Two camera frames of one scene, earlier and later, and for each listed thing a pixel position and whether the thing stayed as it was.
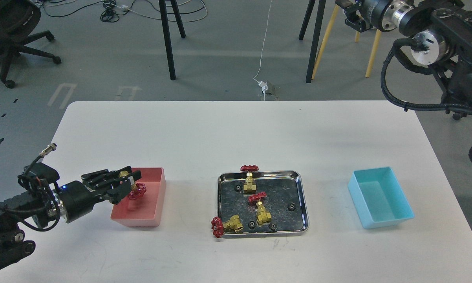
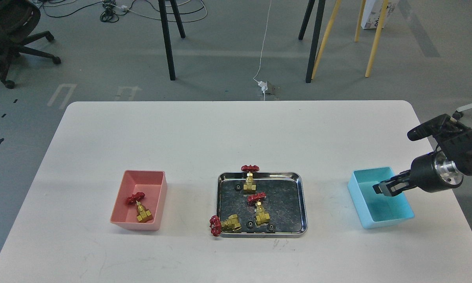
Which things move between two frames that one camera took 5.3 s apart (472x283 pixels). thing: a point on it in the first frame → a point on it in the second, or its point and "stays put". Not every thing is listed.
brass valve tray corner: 218,227 stays put
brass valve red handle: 137,190 → 144,214
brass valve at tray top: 249,187 stays put
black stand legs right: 316,35 stays put
